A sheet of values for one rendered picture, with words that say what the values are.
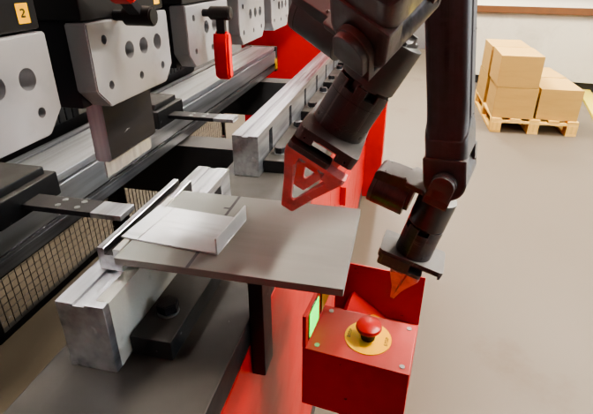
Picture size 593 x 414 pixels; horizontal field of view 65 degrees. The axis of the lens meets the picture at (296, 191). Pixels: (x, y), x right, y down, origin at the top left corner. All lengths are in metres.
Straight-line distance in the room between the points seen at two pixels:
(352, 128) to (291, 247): 0.17
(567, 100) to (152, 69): 4.13
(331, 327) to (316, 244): 0.24
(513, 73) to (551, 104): 0.43
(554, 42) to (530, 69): 1.89
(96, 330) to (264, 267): 0.20
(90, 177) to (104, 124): 0.39
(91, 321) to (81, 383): 0.08
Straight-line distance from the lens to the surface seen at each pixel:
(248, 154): 1.02
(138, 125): 0.60
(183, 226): 0.60
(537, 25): 6.17
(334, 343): 0.74
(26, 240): 0.85
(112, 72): 0.49
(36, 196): 0.75
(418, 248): 0.73
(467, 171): 0.65
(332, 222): 0.60
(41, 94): 0.42
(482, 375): 1.87
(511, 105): 4.39
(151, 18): 0.48
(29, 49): 0.41
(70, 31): 0.47
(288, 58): 2.74
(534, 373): 1.95
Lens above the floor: 1.30
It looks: 26 degrees down
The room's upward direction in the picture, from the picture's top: straight up
